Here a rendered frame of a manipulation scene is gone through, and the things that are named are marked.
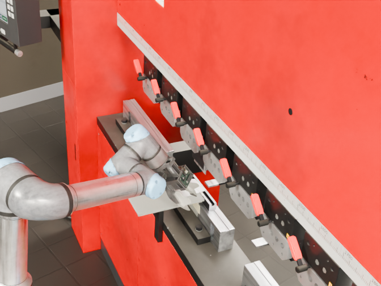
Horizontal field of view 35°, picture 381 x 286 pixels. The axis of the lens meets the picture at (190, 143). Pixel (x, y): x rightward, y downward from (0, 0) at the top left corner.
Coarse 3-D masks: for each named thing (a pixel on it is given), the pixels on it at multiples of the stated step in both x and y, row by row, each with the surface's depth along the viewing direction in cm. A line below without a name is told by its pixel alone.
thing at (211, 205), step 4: (204, 192) 228; (208, 192) 227; (204, 196) 224; (208, 196) 225; (204, 200) 224; (208, 200) 222; (212, 200) 223; (204, 204) 225; (208, 204) 221; (212, 204) 222; (216, 204) 222; (208, 208) 222; (212, 208) 222
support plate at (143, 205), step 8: (136, 200) 220; (144, 200) 220; (152, 200) 220; (160, 200) 221; (168, 200) 221; (192, 200) 222; (200, 200) 222; (136, 208) 216; (144, 208) 216; (152, 208) 216; (160, 208) 217; (168, 208) 218
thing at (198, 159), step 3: (195, 153) 225; (192, 156) 228; (195, 156) 226; (198, 156) 223; (201, 156) 220; (195, 159) 226; (198, 159) 223; (201, 159) 221; (198, 162) 224; (201, 162) 221; (198, 165) 227; (201, 165) 222; (204, 165) 220; (201, 168) 225; (204, 168) 220; (204, 171) 223
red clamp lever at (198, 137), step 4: (196, 128) 204; (196, 132) 204; (200, 132) 204; (196, 136) 204; (200, 136) 204; (196, 140) 204; (200, 140) 203; (200, 144) 203; (200, 148) 203; (200, 152) 202; (204, 152) 202; (208, 152) 203
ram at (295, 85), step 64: (128, 0) 255; (192, 0) 197; (256, 0) 160; (320, 0) 135; (192, 64) 206; (256, 64) 166; (320, 64) 139; (256, 128) 173; (320, 128) 144; (320, 192) 149
